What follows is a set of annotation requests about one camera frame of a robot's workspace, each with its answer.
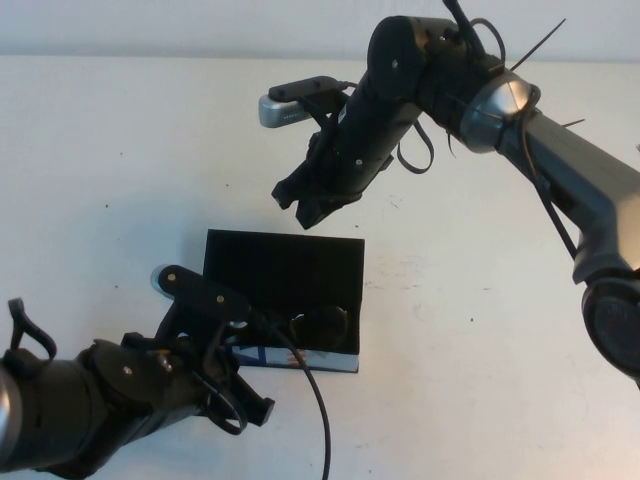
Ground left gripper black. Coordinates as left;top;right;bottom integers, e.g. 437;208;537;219
124;332;277;427

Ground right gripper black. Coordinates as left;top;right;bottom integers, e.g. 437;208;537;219
272;94;421;230

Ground black glasses case printed side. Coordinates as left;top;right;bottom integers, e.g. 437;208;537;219
202;228;366;375

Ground black frame sunglasses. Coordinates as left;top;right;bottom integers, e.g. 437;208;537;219
249;305;351;351

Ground black zip tie loop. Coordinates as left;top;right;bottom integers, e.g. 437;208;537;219
197;374;247;435
397;121;434;176

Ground long black zip tie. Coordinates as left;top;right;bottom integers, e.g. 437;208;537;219
512;18;568;71

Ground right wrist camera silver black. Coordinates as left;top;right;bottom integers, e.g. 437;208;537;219
258;74;351;130

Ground left camera black cable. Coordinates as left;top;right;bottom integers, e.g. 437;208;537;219
249;312;331;480

